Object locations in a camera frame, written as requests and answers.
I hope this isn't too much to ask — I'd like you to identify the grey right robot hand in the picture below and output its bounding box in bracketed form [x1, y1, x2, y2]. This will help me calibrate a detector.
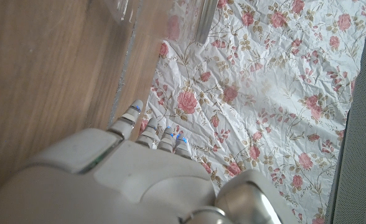
[0, 99, 293, 224]

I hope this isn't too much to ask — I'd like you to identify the clear jar with silver lid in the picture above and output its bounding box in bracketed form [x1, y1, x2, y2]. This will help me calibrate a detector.
[103, 0, 220, 45]

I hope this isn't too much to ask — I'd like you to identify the floral print backdrop sheet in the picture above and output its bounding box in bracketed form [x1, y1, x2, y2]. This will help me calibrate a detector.
[139, 0, 366, 224]

